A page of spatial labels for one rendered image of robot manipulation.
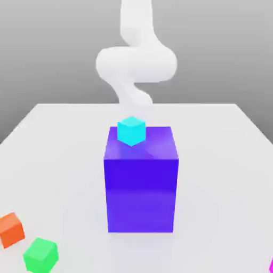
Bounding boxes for small cyan cube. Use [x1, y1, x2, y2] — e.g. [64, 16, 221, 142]
[117, 116, 147, 147]

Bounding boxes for small green cube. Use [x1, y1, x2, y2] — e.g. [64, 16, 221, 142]
[22, 237, 59, 273]

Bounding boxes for small orange cube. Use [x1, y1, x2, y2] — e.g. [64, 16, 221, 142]
[0, 212, 26, 250]

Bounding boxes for large purple box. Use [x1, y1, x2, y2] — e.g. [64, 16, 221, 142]
[103, 126, 179, 234]

